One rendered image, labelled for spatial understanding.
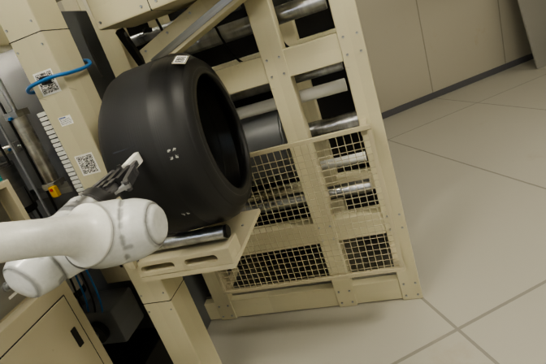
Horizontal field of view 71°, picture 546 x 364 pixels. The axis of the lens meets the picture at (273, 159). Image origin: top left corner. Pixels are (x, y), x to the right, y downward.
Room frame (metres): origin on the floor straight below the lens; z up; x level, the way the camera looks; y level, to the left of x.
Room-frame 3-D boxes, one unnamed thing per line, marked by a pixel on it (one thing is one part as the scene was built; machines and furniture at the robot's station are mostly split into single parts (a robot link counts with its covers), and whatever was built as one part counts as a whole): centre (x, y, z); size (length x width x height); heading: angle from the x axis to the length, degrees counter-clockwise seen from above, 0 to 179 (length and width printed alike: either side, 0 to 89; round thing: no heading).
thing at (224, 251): (1.18, 0.38, 0.84); 0.36 x 0.09 x 0.06; 73
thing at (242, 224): (1.31, 0.34, 0.80); 0.37 x 0.36 x 0.02; 163
